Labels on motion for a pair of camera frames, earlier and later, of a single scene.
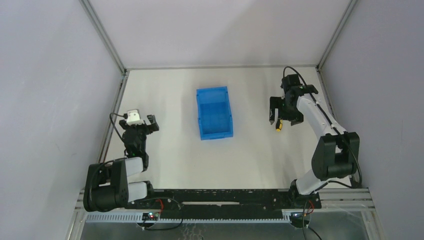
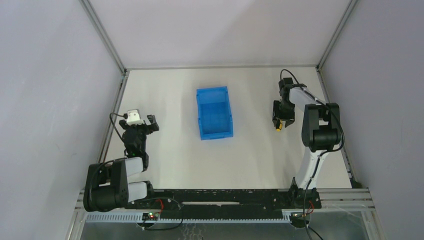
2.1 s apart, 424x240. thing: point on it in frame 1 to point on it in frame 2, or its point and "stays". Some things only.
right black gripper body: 284,109 stays
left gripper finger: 154,126 stays
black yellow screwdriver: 279,125 stays
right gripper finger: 298,119 to 288,122
